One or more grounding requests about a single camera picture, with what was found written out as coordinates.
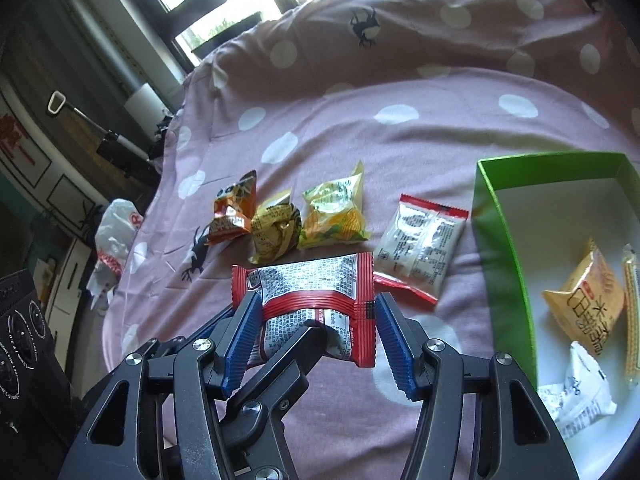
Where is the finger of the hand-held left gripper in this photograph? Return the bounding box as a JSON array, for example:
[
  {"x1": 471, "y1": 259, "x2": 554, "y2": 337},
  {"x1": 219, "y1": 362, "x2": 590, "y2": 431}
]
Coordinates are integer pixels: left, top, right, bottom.
[{"x1": 219, "y1": 326, "x2": 330, "y2": 480}]

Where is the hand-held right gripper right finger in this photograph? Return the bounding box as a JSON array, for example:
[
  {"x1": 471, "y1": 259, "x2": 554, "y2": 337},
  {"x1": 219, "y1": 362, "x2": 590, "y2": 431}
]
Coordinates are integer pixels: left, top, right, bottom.
[{"x1": 375, "y1": 292, "x2": 581, "y2": 480}]

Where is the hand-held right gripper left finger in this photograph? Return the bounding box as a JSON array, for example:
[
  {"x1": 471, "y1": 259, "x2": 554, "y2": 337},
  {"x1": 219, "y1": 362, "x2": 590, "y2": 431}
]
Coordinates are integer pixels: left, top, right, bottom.
[{"x1": 62, "y1": 292, "x2": 263, "y2": 480}]

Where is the red edged silver snack packet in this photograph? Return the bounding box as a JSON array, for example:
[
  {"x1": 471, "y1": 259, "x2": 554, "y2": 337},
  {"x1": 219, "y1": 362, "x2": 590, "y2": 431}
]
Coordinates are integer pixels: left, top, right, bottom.
[{"x1": 231, "y1": 252, "x2": 376, "y2": 368}]

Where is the white red trimmed snack packet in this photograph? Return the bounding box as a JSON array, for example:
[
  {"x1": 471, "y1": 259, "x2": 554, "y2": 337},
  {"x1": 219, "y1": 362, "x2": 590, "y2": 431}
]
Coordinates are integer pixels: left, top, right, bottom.
[{"x1": 372, "y1": 193, "x2": 471, "y2": 306}]

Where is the olive yellow snack packet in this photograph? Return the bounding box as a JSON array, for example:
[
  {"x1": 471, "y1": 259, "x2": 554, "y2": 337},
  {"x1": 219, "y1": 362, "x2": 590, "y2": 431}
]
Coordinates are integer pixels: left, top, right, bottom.
[{"x1": 248, "y1": 190, "x2": 303, "y2": 265}]

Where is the green cardboard box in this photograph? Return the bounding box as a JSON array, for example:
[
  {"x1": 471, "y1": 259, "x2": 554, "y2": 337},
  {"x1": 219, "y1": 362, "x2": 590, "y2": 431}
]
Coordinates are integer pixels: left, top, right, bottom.
[{"x1": 472, "y1": 151, "x2": 640, "y2": 480}]

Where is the orange panda snack packet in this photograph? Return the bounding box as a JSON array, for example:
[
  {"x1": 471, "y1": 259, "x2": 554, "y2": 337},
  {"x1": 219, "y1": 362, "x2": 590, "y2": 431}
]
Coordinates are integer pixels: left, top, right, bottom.
[{"x1": 207, "y1": 170, "x2": 258, "y2": 247}]

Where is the yellow green snack packet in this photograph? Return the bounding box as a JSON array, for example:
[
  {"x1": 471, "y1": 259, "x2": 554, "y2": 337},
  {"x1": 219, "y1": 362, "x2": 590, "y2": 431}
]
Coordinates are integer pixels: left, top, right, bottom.
[{"x1": 297, "y1": 160, "x2": 373, "y2": 251}]

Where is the white silver snack packet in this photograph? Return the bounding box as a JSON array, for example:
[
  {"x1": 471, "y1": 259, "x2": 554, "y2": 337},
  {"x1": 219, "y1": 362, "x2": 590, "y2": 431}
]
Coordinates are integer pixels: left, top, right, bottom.
[{"x1": 537, "y1": 341, "x2": 618, "y2": 441}]

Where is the large orange snack packet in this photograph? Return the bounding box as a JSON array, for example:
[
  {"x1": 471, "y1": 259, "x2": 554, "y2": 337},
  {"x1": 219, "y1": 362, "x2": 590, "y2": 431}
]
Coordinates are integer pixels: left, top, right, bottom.
[{"x1": 542, "y1": 237, "x2": 627, "y2": 358}]

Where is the yellow biscuit packet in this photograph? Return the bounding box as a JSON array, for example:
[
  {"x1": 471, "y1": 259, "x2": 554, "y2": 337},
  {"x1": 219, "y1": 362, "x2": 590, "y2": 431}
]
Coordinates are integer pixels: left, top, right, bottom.
[{"x1": 621, "y1": 243, "x2": 640, "y2": 391}]

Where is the white plastic bag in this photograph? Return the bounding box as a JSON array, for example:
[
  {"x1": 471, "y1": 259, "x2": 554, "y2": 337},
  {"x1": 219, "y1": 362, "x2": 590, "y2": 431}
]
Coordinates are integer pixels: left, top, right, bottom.
[{"x1": 86, "y1": 199, "x2": 146, "y2": 311}]

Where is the stick vacuum cleaner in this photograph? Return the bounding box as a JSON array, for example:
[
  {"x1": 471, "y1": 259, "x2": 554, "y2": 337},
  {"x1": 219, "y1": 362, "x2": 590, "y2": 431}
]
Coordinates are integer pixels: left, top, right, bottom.
[{"x1": 46, "y1": 91, "x2": 151, "y2": 163}]

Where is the pink polka dot blanket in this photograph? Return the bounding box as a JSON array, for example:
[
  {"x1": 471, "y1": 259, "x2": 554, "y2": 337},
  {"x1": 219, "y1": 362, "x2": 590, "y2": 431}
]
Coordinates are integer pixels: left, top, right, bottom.
[{"x1": 102, "y1": 0, "x2": 640, "y2": 480}]

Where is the white cylinder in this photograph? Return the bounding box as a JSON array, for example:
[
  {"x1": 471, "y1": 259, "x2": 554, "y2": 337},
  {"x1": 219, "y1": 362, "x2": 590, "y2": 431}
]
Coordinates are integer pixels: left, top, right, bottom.
[{"x1": 123, "y1": 83, "x2": 168, "y2": 133}]

